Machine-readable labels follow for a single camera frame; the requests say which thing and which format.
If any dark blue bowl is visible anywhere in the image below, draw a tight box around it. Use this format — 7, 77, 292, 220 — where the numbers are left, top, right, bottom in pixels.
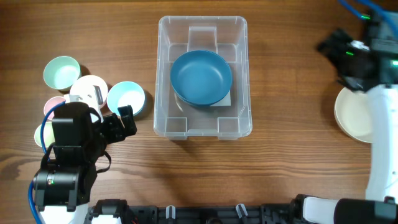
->
174, 90, 230, 107
170, 50, 233, 91

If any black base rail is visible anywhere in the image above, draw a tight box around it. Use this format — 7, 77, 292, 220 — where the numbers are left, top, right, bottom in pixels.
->
84, 199, 307, 224

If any pink cup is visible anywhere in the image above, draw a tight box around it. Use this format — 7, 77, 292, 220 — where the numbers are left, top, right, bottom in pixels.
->
43, 96, 66, 115

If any pale green cup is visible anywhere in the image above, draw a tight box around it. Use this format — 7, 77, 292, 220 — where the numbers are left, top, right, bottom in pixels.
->
34, 121, 55, 147

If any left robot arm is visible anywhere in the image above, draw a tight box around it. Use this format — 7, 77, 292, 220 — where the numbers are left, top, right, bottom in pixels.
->
28, 102, 137, 223

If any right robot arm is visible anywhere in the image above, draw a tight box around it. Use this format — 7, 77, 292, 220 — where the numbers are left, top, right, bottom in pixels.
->
287, 2, 397, 223

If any clear plastic storage container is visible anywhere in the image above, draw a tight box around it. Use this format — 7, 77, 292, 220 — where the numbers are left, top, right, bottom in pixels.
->
154, 16, 252, 140

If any light blue small bowl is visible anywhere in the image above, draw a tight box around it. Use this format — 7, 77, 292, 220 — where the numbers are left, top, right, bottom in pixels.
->
107, 81, 146, 116

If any mint green small bowl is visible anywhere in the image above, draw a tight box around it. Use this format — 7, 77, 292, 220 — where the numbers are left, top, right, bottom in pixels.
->
43, 56, 81, 91

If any pink small bowl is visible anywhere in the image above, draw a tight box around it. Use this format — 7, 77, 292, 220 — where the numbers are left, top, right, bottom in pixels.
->
70, 75, 108, 108

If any cream bowl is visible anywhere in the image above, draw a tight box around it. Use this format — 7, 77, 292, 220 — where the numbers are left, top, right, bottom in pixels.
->
334, 88, 373, 143

